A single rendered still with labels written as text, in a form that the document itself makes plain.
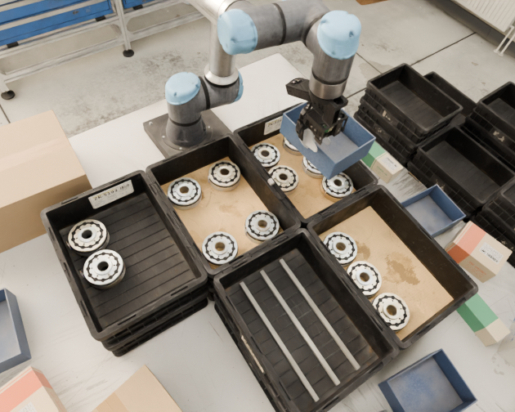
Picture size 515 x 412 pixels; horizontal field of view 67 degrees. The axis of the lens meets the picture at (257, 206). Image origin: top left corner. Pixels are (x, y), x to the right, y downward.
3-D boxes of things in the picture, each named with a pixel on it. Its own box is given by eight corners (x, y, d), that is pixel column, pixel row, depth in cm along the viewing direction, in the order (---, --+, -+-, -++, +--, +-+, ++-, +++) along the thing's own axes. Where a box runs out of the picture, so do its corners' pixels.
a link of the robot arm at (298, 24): (266, -12, 73) (293, 22, 69) (315, -21, 77) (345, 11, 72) (260, 25, 80) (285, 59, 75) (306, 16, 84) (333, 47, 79)
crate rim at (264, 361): (210, 280, 100) (210, 277, 98) (302, 229, 111) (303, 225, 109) (302, 431, 84) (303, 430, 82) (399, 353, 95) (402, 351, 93)
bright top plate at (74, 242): (62, 232, 109) (61, 231, 109) (96, 214, 113) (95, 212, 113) (79, 258, 105) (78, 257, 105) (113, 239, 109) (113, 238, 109)
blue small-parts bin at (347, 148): (279, 132, 107) (283, 113, 101) (318, 110, 113) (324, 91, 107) (328, 180, 100) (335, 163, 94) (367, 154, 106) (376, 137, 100)
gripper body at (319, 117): (318, 148, 88) (328, 110, 78) (295, 123, 92) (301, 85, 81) (343, 133, 91) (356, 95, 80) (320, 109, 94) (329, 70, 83)
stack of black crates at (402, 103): (341, 141, 233) (365, 81, 195) (375, 121, 245) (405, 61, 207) (389, 186, 218) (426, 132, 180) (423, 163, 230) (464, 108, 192)
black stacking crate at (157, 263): (54, 232, 114) (39, 212, 104) (148, 190, 124) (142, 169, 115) (106, 352, 98) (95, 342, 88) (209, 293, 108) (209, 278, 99)
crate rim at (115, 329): (41, 215, 106) (38, 211, 104) (144, 172, 116) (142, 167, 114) (96, 344, 90) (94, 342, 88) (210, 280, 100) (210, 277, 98)
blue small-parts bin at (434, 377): (409, 440, 104) (421, 439, 98) (377, 384, 110) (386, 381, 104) (464, 403, 110) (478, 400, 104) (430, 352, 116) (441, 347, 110)
